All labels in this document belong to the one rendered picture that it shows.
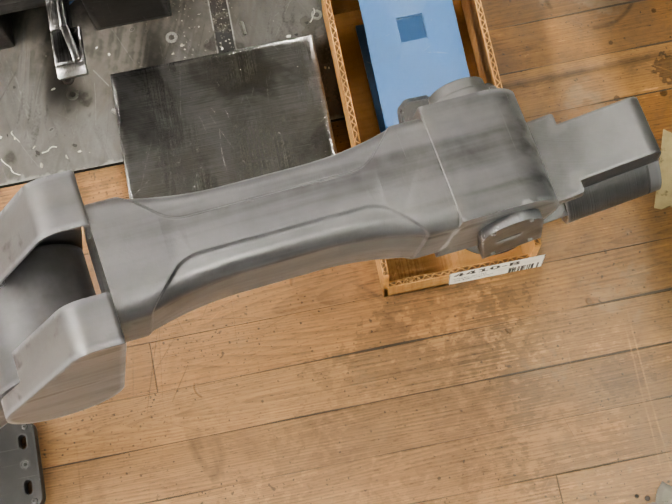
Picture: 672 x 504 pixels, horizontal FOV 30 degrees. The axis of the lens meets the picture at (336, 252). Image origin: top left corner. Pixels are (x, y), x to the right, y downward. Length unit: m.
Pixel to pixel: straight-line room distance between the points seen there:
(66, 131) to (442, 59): 0.32
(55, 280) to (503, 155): 0.24
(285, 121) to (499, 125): 0.38
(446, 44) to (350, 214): 0.36
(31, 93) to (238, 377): 0.30
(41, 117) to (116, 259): 0.48
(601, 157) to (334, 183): 0.17
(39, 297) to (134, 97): 0.41
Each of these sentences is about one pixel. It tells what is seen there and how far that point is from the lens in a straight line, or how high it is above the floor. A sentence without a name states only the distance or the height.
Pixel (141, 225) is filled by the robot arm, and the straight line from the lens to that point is 0.61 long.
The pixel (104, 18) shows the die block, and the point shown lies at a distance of 1.08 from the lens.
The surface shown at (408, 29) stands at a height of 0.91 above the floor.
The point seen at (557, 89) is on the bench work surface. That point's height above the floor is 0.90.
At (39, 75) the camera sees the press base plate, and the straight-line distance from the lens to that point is 1.09.
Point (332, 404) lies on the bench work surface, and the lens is 0.98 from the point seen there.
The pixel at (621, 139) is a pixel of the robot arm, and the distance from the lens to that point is 0.72.
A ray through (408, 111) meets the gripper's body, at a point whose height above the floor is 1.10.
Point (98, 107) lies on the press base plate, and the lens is 1.07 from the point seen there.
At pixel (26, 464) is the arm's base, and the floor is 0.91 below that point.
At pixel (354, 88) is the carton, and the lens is 1.04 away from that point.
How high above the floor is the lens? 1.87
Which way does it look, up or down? 75 degrees down
